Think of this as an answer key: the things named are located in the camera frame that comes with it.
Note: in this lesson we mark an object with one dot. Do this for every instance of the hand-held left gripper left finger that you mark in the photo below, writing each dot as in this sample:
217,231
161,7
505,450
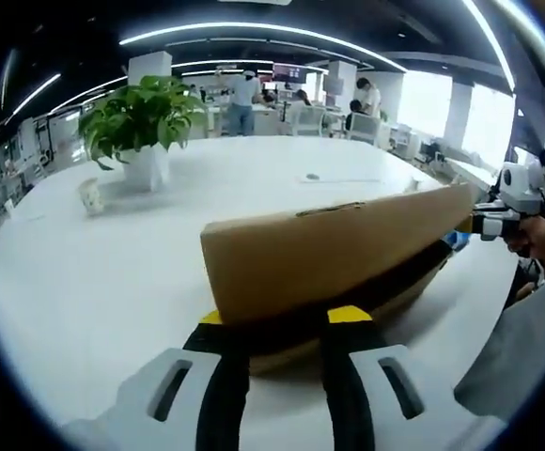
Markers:
216,376

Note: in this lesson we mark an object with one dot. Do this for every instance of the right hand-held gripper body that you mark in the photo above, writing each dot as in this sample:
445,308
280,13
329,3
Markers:
519,185

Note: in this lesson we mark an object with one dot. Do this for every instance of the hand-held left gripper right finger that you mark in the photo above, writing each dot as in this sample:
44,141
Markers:
347,376

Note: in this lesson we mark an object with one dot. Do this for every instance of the brown cardboard shoe box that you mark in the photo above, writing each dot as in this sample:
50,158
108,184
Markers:
300,253

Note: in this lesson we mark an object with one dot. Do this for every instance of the person's right hand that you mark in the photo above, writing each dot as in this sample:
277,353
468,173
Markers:
535,237

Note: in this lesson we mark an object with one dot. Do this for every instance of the person's grey clothing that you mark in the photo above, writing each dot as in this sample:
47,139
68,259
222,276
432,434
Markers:
526,347

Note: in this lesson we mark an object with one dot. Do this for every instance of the white office chair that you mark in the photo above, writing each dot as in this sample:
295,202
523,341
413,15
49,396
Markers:
307,119
364,129

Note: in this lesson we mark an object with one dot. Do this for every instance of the white paper cup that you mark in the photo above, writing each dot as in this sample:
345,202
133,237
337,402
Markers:
91,197

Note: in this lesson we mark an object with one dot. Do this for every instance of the potted green plant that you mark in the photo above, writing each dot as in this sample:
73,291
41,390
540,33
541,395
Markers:
136,108

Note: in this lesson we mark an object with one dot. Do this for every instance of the long ceiling light strip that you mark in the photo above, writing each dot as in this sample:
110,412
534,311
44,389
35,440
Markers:
127,41

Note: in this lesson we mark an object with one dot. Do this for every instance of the wall display screen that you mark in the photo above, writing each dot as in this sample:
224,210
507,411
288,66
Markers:
291,74

